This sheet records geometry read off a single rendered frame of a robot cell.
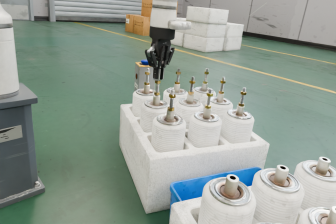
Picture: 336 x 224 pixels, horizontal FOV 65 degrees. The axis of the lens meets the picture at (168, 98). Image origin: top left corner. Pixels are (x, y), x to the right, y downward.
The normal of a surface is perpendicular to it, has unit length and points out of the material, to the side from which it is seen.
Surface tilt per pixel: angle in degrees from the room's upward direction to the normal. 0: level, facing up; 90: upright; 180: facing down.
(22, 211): 0
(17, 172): 90
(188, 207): 0
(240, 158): 90
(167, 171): 90
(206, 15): 90
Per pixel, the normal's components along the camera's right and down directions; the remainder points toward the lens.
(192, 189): 0.38, 0.31
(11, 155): 0.66, 0.31
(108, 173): 0.09, -0.94
